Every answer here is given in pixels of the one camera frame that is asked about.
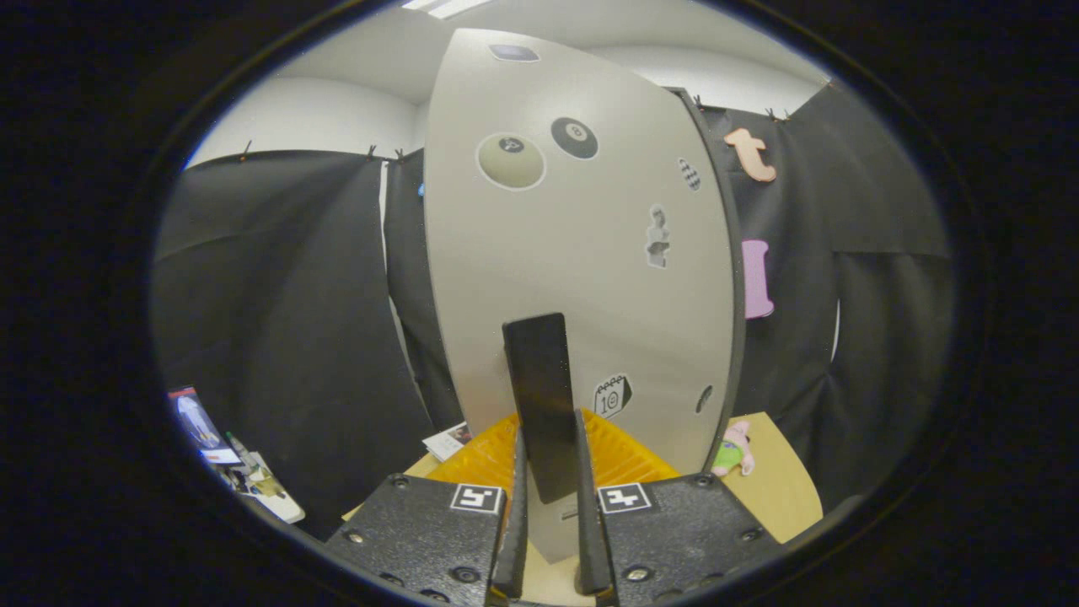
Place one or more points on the black backdrop cloth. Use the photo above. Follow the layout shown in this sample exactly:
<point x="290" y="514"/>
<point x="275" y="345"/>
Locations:
<point x="278" y="278"/>

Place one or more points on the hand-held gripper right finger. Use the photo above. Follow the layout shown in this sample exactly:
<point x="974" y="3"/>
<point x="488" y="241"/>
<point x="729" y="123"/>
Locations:
<point x="590" y="531"/>

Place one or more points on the ceiling light panel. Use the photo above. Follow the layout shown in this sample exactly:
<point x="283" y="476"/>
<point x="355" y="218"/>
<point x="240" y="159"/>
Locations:
<point x="447" y="7"/>

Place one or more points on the white book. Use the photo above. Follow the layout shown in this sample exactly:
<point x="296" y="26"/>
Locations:
<point x="447" y="441"/>

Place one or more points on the beige shoe cabinet door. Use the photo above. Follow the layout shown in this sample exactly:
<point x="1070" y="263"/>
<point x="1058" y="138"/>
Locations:
<point x="573" y="278"/>

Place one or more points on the pink and green plush toy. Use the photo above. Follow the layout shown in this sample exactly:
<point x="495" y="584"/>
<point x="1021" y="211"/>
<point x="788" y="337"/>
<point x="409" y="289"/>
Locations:
<point x="735" y="451"/>

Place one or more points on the grey shoe cabinet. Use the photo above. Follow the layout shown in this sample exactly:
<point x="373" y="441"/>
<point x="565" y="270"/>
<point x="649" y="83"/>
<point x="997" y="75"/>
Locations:
<point x="735" y="278"/>

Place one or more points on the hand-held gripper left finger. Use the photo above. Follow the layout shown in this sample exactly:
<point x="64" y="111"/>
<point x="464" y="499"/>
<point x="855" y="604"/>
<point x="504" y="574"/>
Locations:
<point x="511" y="531"/>

